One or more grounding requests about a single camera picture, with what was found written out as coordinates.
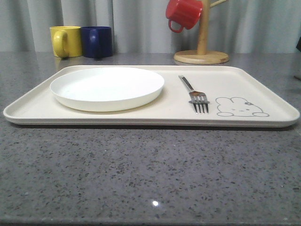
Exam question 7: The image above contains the red mug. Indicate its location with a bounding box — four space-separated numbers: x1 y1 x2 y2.
165 0 203 33

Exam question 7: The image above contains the white round plate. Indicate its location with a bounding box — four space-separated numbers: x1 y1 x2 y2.
50 67 165 112

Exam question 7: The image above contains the yellow mug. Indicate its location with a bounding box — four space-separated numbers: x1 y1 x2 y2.
50 26 82 58

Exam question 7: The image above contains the wooden mug tree stand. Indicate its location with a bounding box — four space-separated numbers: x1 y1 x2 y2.
174 0 229 65

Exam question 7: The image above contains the grey curtain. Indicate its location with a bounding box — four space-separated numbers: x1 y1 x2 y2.
0 0 301 53

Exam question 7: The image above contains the silver metal fork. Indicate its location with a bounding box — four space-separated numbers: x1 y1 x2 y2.
178 75 210 114

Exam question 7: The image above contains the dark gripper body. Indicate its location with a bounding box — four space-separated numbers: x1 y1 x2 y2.
293 35 301 81

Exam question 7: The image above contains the beige rabbit serving tray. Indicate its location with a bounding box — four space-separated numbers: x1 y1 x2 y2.
3 65 300 128

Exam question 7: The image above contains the dark blue mug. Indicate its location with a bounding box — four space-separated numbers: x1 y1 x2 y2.
80 26 113 58

